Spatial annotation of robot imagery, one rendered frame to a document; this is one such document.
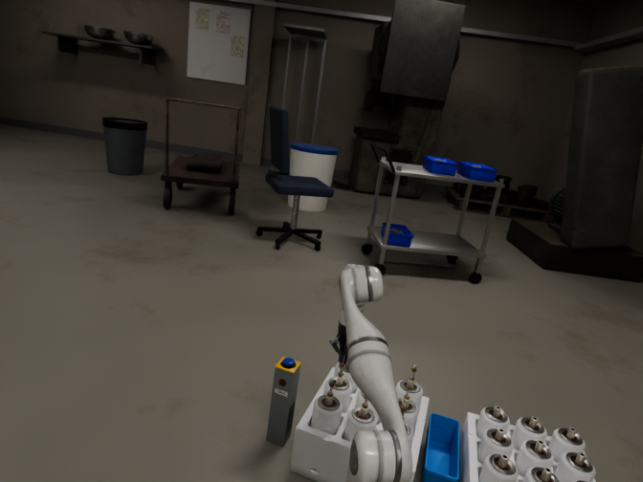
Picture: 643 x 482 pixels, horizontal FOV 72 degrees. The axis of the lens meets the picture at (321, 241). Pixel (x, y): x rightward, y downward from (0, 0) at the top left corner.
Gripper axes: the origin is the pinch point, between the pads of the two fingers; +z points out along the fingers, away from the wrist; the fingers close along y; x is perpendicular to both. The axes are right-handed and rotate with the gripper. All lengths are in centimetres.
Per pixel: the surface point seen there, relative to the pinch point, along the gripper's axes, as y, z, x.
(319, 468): 13.0, 29.7, 14.5
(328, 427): 10.4, 15.9, 12.2
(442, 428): -40, 29, 16
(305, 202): -143, 25, -306
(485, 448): -31, 13, 40
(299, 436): 18.4, 20.4, 8.5
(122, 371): 63, 35, -65
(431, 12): -303, -198, -352
